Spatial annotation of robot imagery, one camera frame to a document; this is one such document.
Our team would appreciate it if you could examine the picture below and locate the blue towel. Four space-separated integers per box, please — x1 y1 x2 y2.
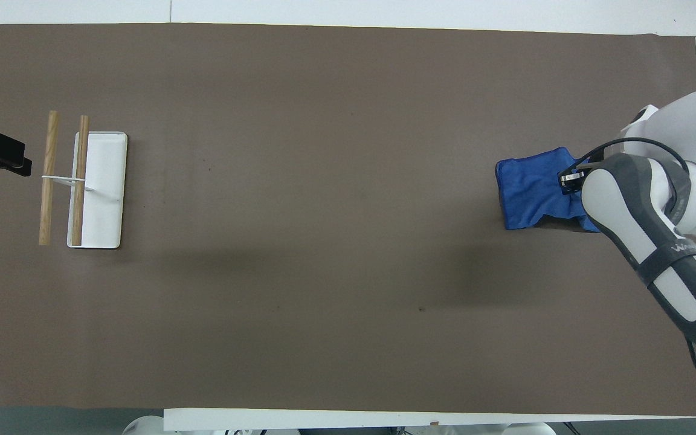
495 147 601 233

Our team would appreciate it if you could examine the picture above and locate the white rack with wooden bars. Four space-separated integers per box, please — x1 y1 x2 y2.
38 110 129 250

